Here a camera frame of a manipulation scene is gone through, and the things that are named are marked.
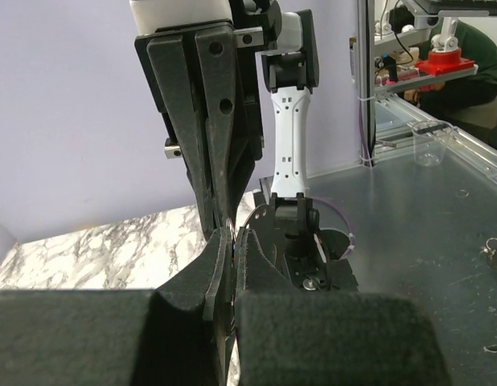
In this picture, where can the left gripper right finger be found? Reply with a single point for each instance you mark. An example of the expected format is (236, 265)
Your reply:
(288, 337)

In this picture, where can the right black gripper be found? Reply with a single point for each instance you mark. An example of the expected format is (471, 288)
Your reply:
(204, 79)

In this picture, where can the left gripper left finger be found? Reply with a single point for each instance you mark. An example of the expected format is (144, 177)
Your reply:
(177, 334)

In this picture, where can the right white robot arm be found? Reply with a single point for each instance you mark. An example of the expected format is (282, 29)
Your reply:
(311, 257)

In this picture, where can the red robot stand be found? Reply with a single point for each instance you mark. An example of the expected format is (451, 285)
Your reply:
(445, 56)

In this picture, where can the clear plastic beaker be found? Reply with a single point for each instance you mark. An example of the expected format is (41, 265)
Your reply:
(430, 140)

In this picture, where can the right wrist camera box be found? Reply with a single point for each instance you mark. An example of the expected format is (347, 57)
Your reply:
(151, 15)

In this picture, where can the aluminium frame post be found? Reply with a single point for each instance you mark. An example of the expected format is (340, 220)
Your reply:
(365, 80)

